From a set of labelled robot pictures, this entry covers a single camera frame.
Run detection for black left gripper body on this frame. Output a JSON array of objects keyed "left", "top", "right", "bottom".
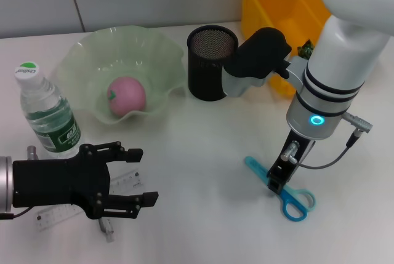
[{"left": 12, "top": 142, "right": 112, "bottom": 219}]

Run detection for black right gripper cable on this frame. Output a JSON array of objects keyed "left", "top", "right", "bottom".
[{"left": 281, "top": 112, "right": 374, "bottom": 170}]

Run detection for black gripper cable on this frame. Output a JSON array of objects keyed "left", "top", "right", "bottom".
[
  {"left": 281, "top": 112, "right": 374, "bottom": 170},
  {"left": 0, "top": 145, "right": 39, "bottom": 220}
]

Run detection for black mesh pen holder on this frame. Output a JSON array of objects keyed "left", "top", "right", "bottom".
[{"left": 186, "top": 25, "right": 239, "bottom": 102}]

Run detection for yellow plastic bin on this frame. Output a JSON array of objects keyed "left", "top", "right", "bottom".
[{"left": 239, "top": 0, "right": 332, "bottom": 97}]

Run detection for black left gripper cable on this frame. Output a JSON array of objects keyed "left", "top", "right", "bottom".
[{"left": 0, "top": 145, "right": 39, "bottom": 220}]

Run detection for green plastic wrapper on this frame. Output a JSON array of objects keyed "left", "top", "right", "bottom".
[{"left": 297, "top": 39, "right": 315, "bottom": 60}]

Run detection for grey pen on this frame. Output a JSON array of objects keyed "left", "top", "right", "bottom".
[{"left": 98, "top": 217, "right": 115, "bottom": 243}]

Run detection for blue scissors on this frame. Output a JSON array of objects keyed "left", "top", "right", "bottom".
[{"left": 245, "top": 155, "right": 316, "bottom": 222}]

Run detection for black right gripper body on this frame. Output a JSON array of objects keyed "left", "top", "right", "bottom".
[{"left": 275, "top": 130, "right": 318, "bottom": 183}]

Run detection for clear plastic water bottle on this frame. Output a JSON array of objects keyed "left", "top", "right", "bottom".
[{"left": 13, "top": 60, "right": 82, "bottom": 159}]

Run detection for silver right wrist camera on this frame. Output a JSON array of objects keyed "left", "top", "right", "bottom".
[{"left": 221, "top": 26, "right": 308, "bottom": 98}]

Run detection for pink peach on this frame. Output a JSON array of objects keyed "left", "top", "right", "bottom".
[{"left": 107, "top": 76, "right": 147, "bottom": 117}]

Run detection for transparent plastic ruler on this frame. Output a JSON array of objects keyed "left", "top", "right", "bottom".
[{"left": 35, "top": 169, "right": 144, "bottom": 233}]

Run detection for green glass fruit plate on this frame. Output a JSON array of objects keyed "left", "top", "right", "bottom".
[{"left": 57, "top": 25, "right": 187, "bottom": 126}]

